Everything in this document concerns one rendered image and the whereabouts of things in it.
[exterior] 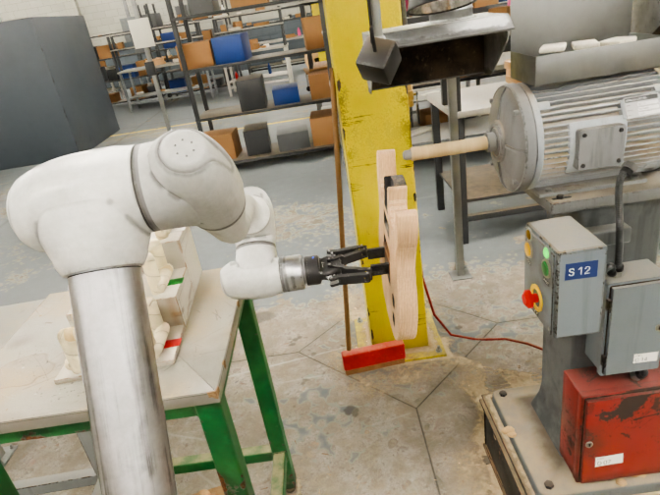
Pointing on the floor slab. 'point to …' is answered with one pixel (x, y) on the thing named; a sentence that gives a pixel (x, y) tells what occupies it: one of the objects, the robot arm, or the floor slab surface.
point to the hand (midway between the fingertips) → (385, 259)
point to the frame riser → (494, 446)
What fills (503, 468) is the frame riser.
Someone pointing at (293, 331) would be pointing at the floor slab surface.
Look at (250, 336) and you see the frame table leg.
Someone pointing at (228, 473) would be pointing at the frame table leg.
